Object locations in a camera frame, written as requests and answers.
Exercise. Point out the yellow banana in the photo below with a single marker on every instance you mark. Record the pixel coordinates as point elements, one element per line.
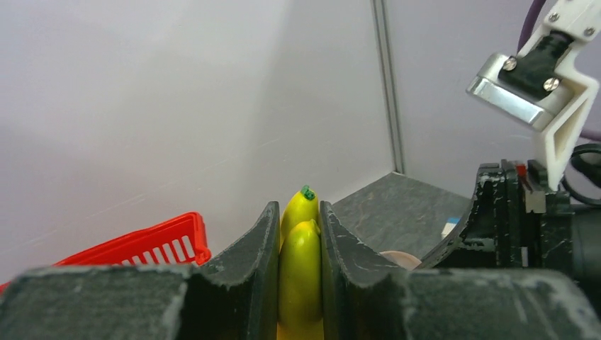
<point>300,269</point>

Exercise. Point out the blue white toy block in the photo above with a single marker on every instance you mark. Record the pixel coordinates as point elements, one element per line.
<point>449,226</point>

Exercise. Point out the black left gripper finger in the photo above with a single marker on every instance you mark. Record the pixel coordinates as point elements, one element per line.
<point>232,296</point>

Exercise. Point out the clear zip top bag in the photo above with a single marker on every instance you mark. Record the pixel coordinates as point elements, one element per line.
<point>402,259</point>

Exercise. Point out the red plastic basket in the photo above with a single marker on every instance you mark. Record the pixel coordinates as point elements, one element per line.
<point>179,240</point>

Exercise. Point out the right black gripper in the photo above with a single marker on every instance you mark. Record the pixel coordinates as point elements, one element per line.
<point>365,296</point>

